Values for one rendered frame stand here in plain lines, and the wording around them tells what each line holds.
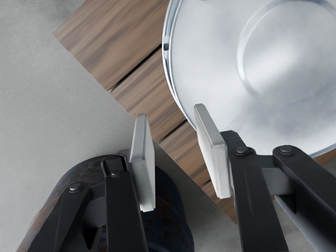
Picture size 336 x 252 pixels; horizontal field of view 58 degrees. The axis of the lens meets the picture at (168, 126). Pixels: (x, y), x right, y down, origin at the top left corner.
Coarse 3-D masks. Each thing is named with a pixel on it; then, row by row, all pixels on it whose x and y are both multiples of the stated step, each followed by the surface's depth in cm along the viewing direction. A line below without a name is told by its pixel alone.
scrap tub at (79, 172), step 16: (96, 160) 77; (64, 176) 78; (80, 176) 71; (96, 176) 69; (160, 176) 78; (160, 192) 70; (176, 192) 80; (48, 208) 63; (160, 208) 64; (176, 208) 71; (32, 224) 64; (144, 224) 56; (160, 224) 58; (176, 224) 64; (160, 240) 54; (176, 240) 58; (192, 240) 71
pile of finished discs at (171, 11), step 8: (176, 0) 34; (200, 0) 34; (168, 8) 34; (176, 8) 34; (168, 16) 34; (168, 24) 35; (168, 32) 35; (168, 40) 35; (168, 48) 36; (168, 56) 36; (168, 64) 36; (168, 72) 37; (168, 80) 36
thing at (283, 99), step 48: (192, 0) 33; (240, 0) 33; (288, 0) 33; (192, 48) 35; (240, 48) 35; (288, 48) 35; (192, 96) 37; (240, 96) 37; (288, 96) 37; (288, 144) 40
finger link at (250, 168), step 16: (240, 160) 13; (256, 160) 13; (240, 176) 12; (256, 176) 12; (240, 192) 11; (256, 192) 11; (240, 208) 10; (256, 208) 10; (272, 208) 10; (240, 224) 10; (256, 224) 9; (272, 224) 9; (240, 240) 11; (256, 240) 9; (272, 240) 9
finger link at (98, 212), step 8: (120, 152) 17; (128, 152) 17; (128, 160) 16; (104, 184) 14; (96, 192) 14; (104, 192) 14; (136, 192) 15; (96, 200) 13; (104, 200) 13; (88, 208) 13; (96, 208) 13; (104, 208) 14; (88, 216) 13; (96, 216) 14; (104, 216) 14; (80, 224) 13; (88, 224) 13; (96, 224) 14
